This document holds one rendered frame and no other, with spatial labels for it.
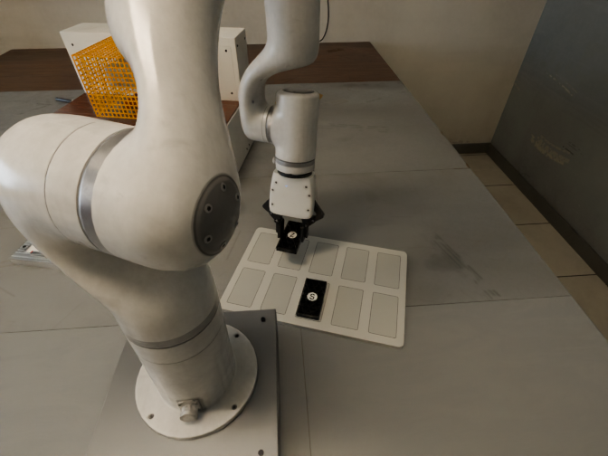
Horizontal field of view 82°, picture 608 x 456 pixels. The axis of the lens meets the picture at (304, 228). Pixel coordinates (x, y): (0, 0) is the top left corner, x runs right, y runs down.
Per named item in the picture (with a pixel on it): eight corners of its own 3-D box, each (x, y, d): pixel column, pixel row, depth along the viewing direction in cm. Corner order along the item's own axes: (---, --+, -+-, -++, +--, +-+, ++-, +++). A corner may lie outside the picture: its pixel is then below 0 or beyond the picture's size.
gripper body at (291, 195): (266, 167, 72) (266, 215, 78) (313, 175, 70) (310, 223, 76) (278, 156, 78) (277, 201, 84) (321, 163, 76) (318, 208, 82)
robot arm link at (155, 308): (181, 364, 38) (99, 182, 23) (58, 312, 44) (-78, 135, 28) (235, 285, 47) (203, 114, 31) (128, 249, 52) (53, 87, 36)
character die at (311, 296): (296, 316, 74) (296, 312, 73) (306, 280, 81) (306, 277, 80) (318, 320, 73) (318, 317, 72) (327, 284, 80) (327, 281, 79)
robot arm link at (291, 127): (265, 158, 71) (308, 166, 69) (265, 90, 64) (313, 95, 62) (280, 147, 78) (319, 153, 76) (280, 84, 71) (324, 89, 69)
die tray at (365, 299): (216, 309, 76) (216, 307, 76) (258, 229, 96) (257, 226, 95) (403, 350, 69) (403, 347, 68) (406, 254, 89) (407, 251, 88)
